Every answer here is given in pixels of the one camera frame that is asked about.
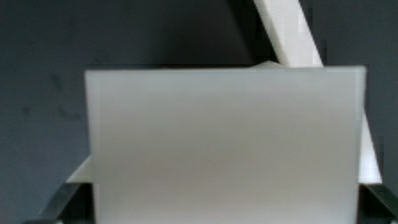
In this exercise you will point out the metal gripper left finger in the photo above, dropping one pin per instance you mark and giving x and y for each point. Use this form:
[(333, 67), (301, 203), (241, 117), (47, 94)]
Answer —
[(63, 211)]

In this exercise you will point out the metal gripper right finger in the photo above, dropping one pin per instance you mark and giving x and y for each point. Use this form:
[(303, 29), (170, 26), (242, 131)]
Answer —
[(378, 205)]

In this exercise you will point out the white cabinet top block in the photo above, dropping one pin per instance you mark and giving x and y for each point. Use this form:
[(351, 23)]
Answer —
[(227, 145)]

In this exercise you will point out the white front fence bar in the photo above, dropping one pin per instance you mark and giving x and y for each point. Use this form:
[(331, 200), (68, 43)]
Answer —
[(289, 32)]

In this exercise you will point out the white marker base plate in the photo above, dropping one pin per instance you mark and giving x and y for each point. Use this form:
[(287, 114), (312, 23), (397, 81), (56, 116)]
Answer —
[(370, 176)]

